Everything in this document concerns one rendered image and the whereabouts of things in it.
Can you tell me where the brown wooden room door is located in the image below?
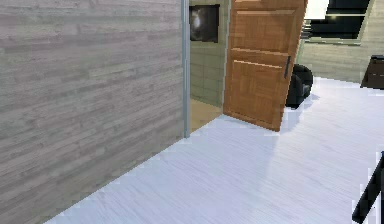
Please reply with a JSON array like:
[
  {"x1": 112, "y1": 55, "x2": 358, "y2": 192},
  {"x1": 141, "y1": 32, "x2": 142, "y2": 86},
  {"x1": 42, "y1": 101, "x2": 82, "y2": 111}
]
[{"x1": 222, "y1": 0, "x2": 309, "y2": 133}]

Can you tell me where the black armchair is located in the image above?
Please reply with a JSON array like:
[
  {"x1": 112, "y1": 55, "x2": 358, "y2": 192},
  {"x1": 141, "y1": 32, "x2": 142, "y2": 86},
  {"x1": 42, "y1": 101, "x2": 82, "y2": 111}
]
[{"x1": 285, "y1": 63, "x2": 314, "y2": 110}]

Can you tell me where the dark window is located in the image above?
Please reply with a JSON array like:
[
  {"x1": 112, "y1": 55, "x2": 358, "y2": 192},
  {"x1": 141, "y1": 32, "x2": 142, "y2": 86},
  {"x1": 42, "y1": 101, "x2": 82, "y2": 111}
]
[{"x1": 301, "y1": 0, "x2": 372, "y2": 43}]

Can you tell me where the dark brown cabinet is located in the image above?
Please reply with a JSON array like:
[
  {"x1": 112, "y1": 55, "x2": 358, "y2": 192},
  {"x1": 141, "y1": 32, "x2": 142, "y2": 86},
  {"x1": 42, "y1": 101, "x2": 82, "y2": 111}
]
[{"x1": 360, "y1": 54, "x2": 384, "y2": 90}]

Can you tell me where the black slanted furniture leg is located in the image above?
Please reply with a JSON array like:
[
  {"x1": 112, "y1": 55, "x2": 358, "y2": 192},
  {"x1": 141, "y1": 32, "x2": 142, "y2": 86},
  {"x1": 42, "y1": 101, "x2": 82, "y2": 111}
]
[{"x1": 351, "y1": 151, "x2": 384, "y2": 224}]

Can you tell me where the dark framed wall picture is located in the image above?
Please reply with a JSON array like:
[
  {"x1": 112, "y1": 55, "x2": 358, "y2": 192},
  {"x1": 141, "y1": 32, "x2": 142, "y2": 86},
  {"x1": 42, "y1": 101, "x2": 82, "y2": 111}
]
[{"x1": 189, "y1": 4, "x2": 221, "y2": 44}]

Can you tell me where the black door handle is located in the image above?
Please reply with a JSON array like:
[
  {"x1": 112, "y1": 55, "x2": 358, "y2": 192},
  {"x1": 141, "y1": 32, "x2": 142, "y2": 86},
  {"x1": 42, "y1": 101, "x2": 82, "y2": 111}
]
[{"x1": 283, "y1": 55, "x2": 292, "y2": 80}]

